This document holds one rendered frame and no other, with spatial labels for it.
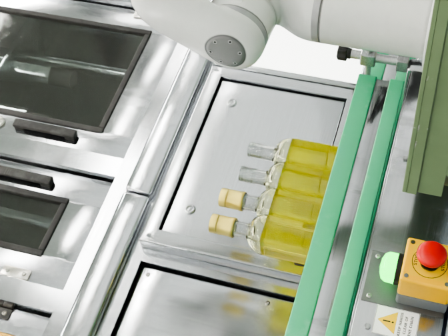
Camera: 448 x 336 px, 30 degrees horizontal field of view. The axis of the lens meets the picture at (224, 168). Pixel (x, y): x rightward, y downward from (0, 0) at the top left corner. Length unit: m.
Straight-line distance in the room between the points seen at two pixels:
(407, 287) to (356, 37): 0.35
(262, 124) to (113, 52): 0.45
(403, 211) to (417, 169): 0.23
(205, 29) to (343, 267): 0.41
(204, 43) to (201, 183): 0.58
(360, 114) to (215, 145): 0.41
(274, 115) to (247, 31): 0.66
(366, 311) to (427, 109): 0.32
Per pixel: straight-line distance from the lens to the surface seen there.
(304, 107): 1.78
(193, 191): 1.67
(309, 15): 1.16
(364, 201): 1.32
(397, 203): 1.30
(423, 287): 1.16
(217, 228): 1.45
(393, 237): 1.27
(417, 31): 1.14
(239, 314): 1.56
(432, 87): 1.03
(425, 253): 1.15
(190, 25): 1.14
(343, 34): 1.16
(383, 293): 1.22
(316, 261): 1.26
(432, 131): 1.05
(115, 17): 2.09
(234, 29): 1.12
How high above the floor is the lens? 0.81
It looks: 14 degrees up
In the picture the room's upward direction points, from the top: 79 degrees counter-clockwise
